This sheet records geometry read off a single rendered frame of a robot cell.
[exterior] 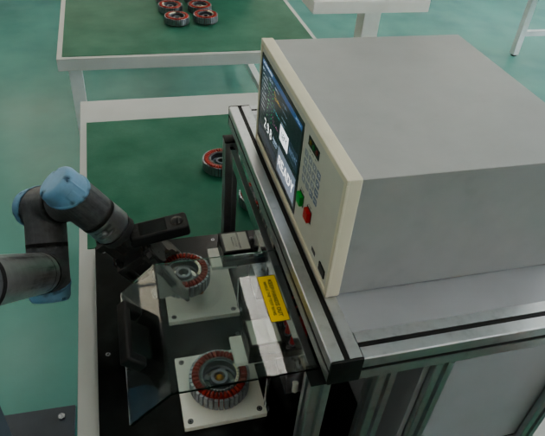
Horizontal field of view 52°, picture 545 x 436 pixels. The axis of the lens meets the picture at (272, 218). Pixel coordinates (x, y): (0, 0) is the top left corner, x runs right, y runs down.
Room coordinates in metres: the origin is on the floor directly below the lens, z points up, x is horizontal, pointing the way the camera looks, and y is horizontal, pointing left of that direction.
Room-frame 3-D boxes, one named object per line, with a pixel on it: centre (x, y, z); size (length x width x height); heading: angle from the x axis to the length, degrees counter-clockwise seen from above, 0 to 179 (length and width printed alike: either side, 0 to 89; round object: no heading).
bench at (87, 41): (3.05, 0.65, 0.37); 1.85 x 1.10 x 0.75; 18
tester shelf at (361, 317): (0.83, -0.20, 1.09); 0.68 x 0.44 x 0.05; 18
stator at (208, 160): (1.38, 0.17, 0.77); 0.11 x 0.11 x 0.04
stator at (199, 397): (0.61, 0.07, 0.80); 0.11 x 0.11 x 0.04
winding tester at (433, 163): (0.81, -0.20, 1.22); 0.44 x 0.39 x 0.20; 18
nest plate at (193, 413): (0.61, 0.07, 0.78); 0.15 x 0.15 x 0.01; 18
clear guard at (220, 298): (0.55, 0.04, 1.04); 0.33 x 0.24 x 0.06; 108
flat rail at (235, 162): (0.76, 0.01, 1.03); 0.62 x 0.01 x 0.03; 18
